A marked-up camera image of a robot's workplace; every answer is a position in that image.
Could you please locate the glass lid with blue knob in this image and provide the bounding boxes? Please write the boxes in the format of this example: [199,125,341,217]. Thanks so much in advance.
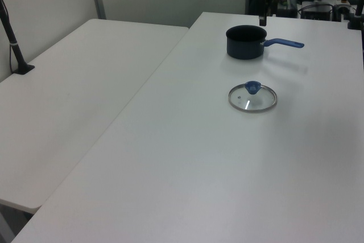
[227,80,278,112]

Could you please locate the black electronics box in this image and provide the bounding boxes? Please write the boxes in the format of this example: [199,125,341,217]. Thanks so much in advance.
[301,3,334,21]

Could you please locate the black clamp with pole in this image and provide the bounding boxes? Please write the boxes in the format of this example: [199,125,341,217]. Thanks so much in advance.
[346,0,364,31]

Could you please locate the dark saucepan with blue handle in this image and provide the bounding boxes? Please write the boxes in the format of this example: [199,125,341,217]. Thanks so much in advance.
[225,24,305,60]

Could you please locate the black camera stand pole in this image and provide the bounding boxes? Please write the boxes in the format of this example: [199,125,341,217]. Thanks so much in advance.
[0,0,36,76]

